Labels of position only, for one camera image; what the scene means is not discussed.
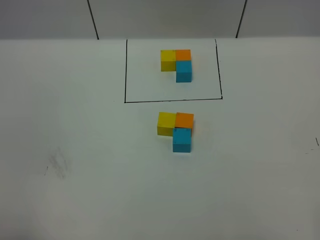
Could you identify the template orange cube block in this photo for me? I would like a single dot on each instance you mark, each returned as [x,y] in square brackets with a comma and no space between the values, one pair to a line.
[183,55]

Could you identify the template yellow cube block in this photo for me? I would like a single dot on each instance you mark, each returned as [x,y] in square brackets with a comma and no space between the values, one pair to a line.
[168,60]

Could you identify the template blue cube block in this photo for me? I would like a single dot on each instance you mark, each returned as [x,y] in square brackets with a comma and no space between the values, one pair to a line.
[184,71]

